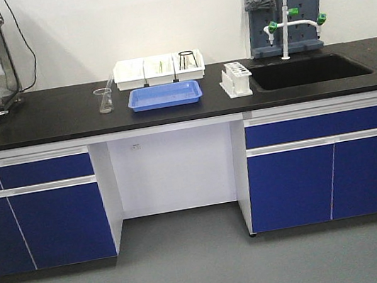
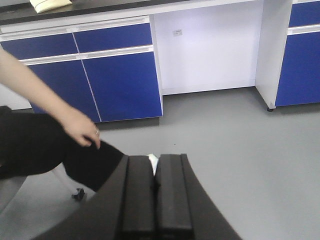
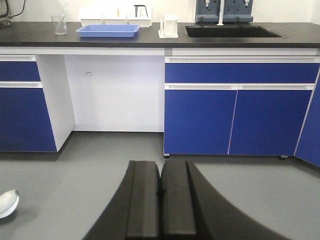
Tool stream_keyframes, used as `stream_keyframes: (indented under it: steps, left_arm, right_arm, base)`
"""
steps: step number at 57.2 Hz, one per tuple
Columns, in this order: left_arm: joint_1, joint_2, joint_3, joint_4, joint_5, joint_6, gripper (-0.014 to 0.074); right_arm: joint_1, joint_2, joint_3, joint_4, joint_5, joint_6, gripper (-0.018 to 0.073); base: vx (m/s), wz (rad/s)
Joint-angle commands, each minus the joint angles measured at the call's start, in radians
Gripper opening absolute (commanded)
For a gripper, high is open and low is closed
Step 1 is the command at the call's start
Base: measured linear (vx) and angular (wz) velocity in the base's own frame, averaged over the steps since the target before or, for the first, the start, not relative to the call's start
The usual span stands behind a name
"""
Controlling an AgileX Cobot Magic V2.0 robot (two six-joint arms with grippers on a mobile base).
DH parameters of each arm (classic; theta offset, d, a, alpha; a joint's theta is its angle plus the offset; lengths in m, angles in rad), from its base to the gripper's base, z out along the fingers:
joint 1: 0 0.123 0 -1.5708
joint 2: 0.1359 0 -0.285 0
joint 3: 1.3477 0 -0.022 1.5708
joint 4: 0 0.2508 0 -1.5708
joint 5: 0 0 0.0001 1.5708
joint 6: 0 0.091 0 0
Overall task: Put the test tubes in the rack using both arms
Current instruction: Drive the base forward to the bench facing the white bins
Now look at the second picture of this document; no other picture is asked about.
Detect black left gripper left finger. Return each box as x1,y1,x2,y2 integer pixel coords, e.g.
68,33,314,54
122,155,155,237

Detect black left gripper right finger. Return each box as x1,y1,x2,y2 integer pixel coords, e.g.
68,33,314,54
155,154,194,237

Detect person's bare forearm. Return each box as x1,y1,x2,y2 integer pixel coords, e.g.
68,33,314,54
0,49,76,124

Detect person's bare hand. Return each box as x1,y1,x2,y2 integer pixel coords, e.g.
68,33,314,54
57,107,101,149

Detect white shoe tip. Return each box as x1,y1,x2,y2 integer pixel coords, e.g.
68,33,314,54
147,153,159,176

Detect chair caster leg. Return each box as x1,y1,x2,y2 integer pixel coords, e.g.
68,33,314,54
51,169,86,202

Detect person's black trouser leg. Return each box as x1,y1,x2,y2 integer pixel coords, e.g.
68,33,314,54
0,106,124,192

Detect blue lab cabinet left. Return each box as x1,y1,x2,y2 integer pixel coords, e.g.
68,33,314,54
0,16,163,123

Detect blue lab cabinet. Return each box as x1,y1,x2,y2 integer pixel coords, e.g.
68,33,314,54
255,0,320,112
0,16,163,123

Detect blue lab cabinet right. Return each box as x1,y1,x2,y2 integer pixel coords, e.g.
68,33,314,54
255,0,320,112

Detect cream cloth bag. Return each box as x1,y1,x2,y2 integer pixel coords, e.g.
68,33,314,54
29,0,73,14

